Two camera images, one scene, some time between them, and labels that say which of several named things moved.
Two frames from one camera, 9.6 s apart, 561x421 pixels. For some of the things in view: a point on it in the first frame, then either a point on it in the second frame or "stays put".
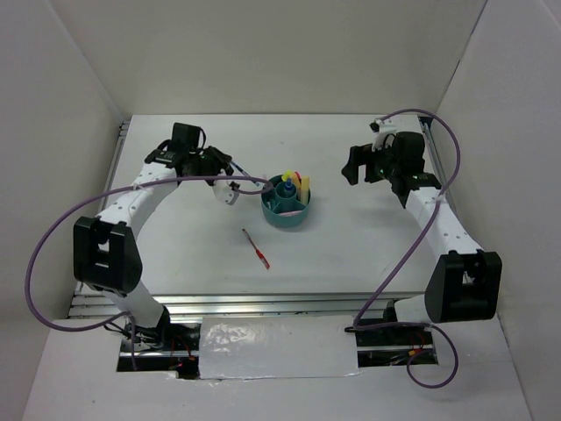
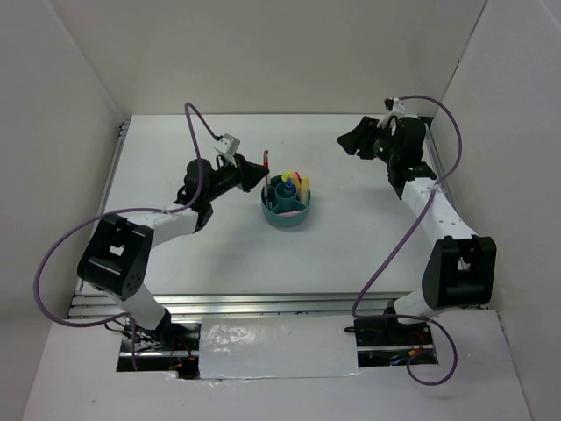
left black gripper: (222, 160) → (248, 174)
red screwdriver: (260, 256) → (266, 164)
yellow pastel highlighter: (304, 189) stays put
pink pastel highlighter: (289, 213) stays put
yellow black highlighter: (287, 174) stays put
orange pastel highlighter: (297, 182) stays put
